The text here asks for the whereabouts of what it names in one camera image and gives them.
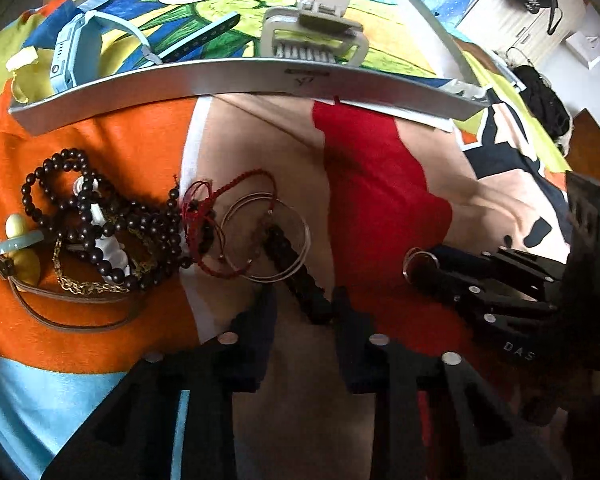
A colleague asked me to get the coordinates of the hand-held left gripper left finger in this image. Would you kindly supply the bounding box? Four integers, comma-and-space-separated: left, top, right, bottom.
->
40, 285, 281, 480

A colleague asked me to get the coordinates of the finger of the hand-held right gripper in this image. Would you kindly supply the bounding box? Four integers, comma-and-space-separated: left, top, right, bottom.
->
480, 235, 567, 296
409, 246, 537, 347

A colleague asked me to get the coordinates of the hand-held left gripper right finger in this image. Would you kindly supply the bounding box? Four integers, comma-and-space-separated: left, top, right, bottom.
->
332, 286, 563, 480

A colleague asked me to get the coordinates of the silver ring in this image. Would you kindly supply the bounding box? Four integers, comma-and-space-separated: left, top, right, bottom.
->
403, 248, 440, 281

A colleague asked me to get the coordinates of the thin silver bangle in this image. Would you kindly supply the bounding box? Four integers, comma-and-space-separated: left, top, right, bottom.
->
237, 197, 312, 282
219, 191, 281, 267

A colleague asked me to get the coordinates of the thin red cord bracelet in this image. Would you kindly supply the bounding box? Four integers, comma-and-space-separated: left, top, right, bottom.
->
181, 179, 218, 257

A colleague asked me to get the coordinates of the braided red bracelet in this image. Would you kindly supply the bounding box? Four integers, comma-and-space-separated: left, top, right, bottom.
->
195, 169, 279, 279

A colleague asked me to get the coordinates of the dark wooden bead necklace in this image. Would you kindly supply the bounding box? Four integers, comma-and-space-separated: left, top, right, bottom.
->
21, 148, 216, 291

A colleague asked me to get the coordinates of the white bead bracelet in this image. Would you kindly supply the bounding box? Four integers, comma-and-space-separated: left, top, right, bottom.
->
72, 176, 131, 283

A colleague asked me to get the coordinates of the gold chain necklace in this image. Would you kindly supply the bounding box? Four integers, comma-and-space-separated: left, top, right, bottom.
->
52, 237, 156, 296

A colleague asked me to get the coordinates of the brown leather cord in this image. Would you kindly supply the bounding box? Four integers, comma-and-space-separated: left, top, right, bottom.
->
0, 232, 146, 333

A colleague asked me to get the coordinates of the yellow and teal pendant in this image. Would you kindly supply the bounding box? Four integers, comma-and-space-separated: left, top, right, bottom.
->
0, 213, 45, 286

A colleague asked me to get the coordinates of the silver tray with cartoon picture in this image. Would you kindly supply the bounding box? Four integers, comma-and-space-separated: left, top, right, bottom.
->
7, 0, 491, 136

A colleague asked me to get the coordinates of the colourful printed blanket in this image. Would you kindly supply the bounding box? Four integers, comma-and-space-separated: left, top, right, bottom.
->
0, 0, 600, 480

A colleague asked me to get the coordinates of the black fuzzy cloth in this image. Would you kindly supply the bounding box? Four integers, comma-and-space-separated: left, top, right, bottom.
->
510, 65, 573, 153

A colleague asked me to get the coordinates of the light wooden cabinet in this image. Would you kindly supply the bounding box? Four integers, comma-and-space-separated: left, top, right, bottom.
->
455, 0, 586, 61

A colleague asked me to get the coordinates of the beige hair claw clip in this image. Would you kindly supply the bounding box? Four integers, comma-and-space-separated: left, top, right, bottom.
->
260, 0, 370, 67

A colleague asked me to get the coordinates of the light blue smartwatch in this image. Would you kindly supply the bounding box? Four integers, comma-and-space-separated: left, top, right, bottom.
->
50, 10, 241, 96

